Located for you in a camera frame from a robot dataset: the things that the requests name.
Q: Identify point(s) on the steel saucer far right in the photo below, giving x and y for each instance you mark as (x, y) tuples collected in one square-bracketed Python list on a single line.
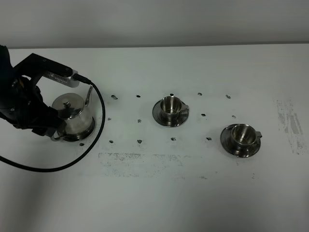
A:
[(225, 139)]

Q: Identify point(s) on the steel teapot coaster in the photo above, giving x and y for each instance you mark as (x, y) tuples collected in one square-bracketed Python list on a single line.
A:
[(78, 130)]

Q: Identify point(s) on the steel teacup far right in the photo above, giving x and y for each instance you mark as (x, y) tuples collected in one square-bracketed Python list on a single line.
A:
[(244, 135)]

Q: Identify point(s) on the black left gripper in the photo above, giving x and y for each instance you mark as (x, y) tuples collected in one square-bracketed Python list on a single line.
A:
[(21, 102)]

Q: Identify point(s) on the steel saucer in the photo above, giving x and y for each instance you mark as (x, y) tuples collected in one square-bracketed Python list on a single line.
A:
[(167, 123), (225, 139)]

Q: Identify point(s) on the steel saucer near centre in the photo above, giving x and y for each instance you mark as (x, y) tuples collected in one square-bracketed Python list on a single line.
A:
[(167, 123)]

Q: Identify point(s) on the steel teacup near centre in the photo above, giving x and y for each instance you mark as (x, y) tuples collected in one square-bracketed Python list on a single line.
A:
[(172, 107)]

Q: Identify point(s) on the steel teacup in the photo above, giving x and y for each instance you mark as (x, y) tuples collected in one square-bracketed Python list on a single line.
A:
[(244, 135), (172, 107)]

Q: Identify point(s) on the stainless steel teapot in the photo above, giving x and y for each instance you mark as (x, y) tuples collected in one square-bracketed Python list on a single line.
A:
[(72, 106)]

